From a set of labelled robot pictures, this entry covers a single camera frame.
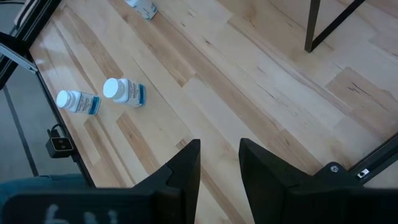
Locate wooden shelf black legs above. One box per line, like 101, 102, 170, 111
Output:
303, 0, 366, 53

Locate small black table camera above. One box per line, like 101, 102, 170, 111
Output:
45, 129, 75, 159

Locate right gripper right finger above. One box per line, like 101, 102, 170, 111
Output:
238, 138, 313, 224

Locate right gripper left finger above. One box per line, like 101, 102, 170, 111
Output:
132, 139, 202, 224

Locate black camera cable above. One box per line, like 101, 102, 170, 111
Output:
46, 123, 65, 138

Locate white supplement bottle blue label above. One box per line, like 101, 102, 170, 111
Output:
124, 0, 159, 21
103, 77, 147, 108
55, 90, 102, 116

